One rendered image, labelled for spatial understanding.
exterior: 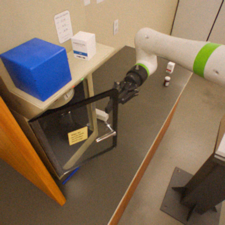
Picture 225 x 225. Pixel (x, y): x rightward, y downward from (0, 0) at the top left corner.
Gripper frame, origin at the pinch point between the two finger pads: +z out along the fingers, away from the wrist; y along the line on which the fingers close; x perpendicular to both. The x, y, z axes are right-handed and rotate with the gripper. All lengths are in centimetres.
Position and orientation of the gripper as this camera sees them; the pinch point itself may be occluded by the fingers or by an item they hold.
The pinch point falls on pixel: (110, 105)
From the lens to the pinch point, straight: 71.9
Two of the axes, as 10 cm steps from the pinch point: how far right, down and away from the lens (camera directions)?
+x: 0.0, 6.8, 7.4
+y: 8.5, 3.9, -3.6
